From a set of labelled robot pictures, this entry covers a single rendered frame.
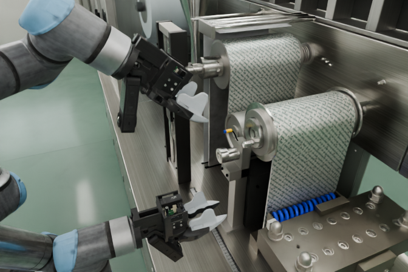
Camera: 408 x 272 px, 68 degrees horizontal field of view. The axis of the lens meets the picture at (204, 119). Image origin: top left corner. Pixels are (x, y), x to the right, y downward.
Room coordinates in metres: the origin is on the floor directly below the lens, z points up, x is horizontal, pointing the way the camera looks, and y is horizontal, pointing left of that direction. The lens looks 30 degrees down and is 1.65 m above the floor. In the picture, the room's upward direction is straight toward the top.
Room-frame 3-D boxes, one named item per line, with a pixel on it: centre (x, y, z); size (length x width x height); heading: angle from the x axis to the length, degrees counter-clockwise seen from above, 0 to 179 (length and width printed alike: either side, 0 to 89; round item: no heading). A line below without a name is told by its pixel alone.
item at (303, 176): (0.62, -0.27, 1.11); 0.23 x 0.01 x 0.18; 112
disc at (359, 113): (0.72, -0.37, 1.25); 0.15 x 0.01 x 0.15; 22
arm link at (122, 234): (0.44, 0.17, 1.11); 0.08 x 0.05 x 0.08; 22
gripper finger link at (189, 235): (0.47, 0.03, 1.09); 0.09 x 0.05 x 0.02; 103
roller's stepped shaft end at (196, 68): (0.83, 0.04, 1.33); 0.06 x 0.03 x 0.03; 112
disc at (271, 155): (0.63, -0.14, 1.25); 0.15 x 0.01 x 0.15; 22
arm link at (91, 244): (0.41, 0.24, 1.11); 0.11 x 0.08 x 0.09; 112
